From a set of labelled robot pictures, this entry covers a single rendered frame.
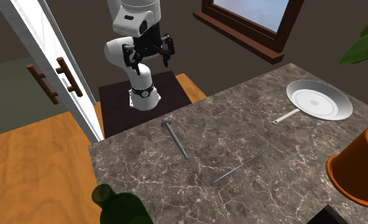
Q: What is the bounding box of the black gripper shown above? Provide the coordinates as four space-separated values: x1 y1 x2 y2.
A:
121 21 176 76

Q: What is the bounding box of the dark robot stand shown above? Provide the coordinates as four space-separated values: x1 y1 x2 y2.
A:
98 70 193 139

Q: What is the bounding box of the grey screw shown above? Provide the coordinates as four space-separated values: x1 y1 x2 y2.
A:
160 118 189 160

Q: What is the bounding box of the brown framed window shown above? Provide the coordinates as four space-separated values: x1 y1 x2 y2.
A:
192 0 306 66

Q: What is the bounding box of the thin grey metal needle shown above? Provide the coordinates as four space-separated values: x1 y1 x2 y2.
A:
212 148 269 184

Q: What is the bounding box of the dark green glass bottle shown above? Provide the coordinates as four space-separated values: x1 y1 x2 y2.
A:
91 183 155 224

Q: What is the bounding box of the white frying pan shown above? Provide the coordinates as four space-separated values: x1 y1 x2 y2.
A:
271 79 354 126

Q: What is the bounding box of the green plant in terracotta pot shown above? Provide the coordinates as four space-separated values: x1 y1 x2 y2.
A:
325 17 368 209

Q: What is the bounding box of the black block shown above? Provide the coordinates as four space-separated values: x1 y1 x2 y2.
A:
305 204 350 224

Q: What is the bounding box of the white door with brown handles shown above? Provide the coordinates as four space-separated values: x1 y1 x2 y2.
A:
0 0 106 144

